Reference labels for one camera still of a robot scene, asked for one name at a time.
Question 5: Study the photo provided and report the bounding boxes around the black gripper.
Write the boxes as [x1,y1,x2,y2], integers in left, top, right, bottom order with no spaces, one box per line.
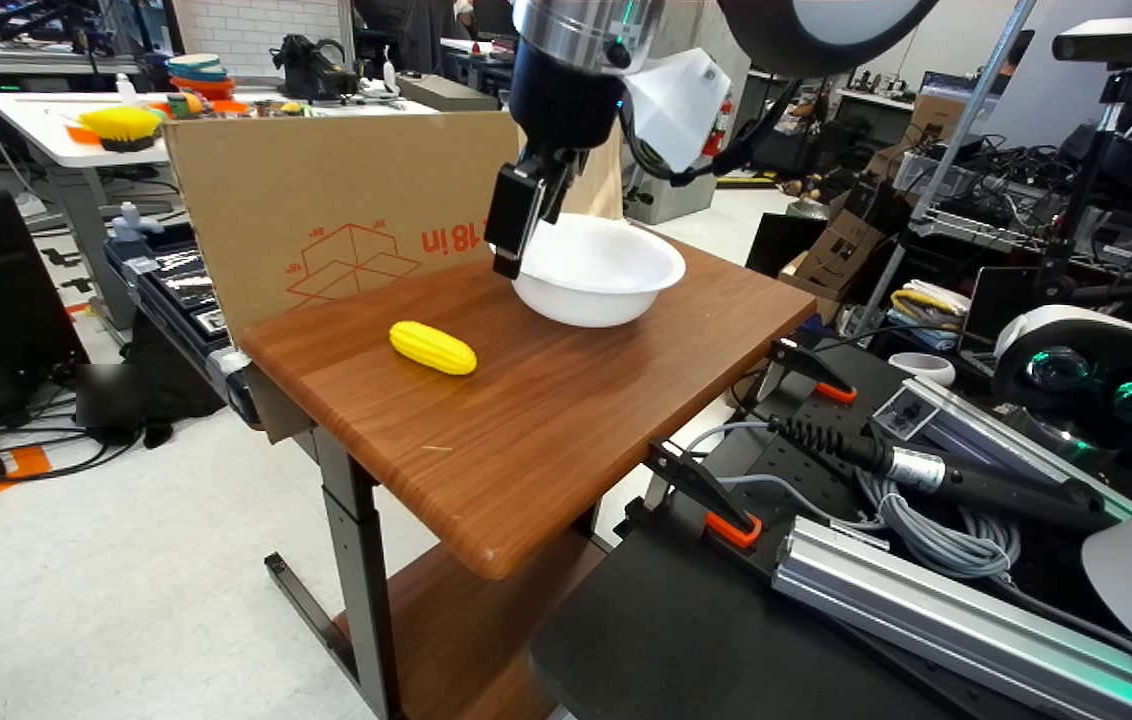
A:
[482,44,622,280]

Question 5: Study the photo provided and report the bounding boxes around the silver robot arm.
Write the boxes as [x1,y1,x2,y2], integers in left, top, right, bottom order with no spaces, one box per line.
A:
[482,0,934,276]

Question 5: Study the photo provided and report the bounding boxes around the white bowl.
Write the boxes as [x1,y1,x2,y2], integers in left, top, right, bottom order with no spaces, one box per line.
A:
[510,211,689,329]

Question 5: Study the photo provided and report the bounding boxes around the yellow corn object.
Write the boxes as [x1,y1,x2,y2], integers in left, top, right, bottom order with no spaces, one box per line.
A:
[387,318,475,374]

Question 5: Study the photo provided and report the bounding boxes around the brown cardboard box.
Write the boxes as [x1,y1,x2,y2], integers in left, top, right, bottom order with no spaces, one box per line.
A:
[165,111,522,341]

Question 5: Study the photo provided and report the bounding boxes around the wooden table with metal legs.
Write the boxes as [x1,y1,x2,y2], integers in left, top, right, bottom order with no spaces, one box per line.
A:
[242,253,810,720]

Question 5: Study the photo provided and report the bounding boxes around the black bag on floor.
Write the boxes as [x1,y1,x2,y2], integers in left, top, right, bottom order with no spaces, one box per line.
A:
[73,315,225,449]

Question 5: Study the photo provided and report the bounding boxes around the yellow brush on table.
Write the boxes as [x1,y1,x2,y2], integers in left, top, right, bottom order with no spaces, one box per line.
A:
[79,103,165,153]

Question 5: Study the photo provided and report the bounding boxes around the white side table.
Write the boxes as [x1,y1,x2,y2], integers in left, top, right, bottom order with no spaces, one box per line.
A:
[0,93,429,329]

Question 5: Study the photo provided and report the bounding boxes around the white headset with green lenses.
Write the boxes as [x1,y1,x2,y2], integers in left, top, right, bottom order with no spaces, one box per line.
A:
[993,303,1132,453]

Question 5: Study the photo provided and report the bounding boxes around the aluminium rail with clamps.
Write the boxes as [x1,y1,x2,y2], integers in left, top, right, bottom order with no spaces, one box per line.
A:
[646,444,1132,720]

